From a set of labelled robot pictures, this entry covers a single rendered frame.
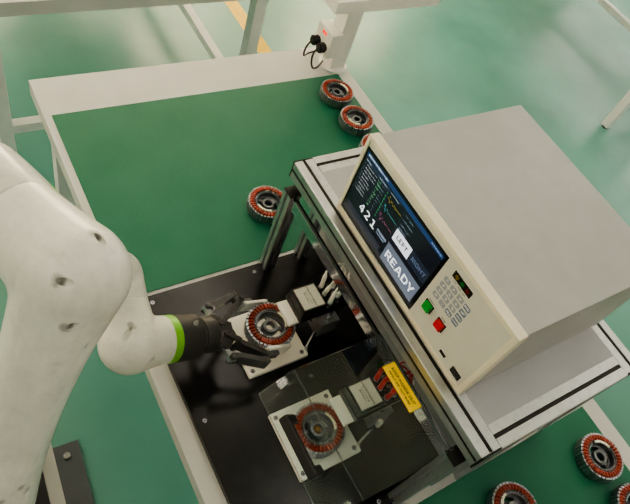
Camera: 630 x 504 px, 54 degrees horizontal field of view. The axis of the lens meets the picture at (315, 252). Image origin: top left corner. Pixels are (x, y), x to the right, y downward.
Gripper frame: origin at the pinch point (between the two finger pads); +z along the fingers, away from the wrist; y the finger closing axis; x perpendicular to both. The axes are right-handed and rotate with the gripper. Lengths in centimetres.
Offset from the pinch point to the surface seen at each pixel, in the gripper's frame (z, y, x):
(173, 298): -10.7, -17.4, -12.5
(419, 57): 220, -165, 6
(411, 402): -2.2, 31.9, 23.5
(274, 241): 6.2, -17.6, 8.2
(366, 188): -3.4, -3.7, 40.5
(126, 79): 4, -93, -8
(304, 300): 2.8, 0.3, 9.9
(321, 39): 57, -89, 27
